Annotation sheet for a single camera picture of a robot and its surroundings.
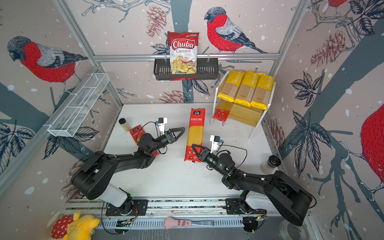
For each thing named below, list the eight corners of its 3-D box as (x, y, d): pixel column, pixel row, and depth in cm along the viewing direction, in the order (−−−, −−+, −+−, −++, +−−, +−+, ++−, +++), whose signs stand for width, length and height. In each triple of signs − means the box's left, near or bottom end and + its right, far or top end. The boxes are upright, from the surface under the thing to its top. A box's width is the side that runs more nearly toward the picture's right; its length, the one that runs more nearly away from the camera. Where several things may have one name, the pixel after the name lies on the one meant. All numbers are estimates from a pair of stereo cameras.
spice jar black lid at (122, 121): (123, 132, 105) (118, 124, 98) (123, 126, 108) (118, 118, 101) (129, 130, 106) (125, 123, 99) (129, 125, 109) (124, 117, 102)
